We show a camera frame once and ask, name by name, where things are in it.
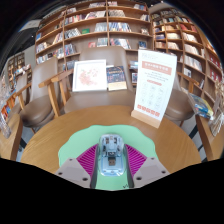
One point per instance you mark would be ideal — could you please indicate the green cloud-shaped mouse pad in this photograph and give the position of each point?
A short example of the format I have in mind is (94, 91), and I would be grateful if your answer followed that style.
(80, 141)

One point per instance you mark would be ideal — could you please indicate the wide wooden bookshelf with books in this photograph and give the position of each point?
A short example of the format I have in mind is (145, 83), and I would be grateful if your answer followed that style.
(96, 26)

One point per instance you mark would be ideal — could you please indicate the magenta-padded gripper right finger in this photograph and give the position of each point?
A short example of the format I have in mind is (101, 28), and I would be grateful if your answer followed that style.
(136, 163)

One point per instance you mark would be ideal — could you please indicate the wooden bookshelf with red books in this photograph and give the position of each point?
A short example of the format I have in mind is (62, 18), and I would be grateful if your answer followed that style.
(216, 66)

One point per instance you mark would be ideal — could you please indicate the brown armchair with wooden arms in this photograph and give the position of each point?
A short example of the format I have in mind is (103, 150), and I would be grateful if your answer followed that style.
(100, 100)
(178, 103)
(40, 100)

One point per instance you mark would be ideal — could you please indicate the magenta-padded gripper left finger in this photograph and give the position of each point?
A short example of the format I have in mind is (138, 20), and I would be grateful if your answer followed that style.
(87, 163)

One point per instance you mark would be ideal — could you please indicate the dark blue book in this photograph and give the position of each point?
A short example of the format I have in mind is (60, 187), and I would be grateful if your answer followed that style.
(116, 78)

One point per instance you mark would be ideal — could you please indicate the white sign on wooden base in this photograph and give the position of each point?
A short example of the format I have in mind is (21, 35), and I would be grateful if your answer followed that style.
(155, 86)

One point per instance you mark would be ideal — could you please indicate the transparent computer mouse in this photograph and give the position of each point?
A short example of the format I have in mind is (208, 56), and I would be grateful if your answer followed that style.
(111, 156)

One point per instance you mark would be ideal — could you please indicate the small distant wooden bookshelf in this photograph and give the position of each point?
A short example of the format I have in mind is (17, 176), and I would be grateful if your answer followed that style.
(16, 66)

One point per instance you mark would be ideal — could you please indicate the white framed floral picture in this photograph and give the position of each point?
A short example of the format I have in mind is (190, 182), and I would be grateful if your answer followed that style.
(89, 76)

